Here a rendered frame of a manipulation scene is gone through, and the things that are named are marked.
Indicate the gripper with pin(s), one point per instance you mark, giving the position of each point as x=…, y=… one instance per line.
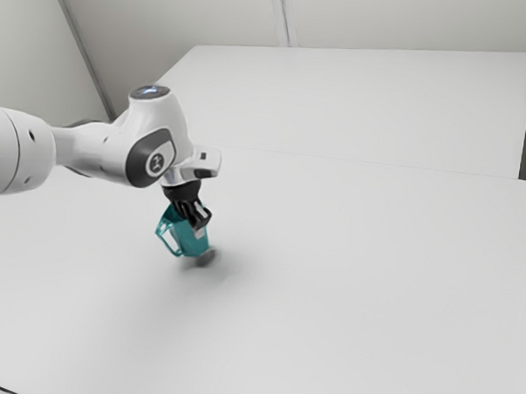
x=183, y=195

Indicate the teal faceted mug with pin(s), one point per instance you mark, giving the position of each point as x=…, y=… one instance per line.
x=187, y=241

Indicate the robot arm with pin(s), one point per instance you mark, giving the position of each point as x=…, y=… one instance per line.
x=117, y=142

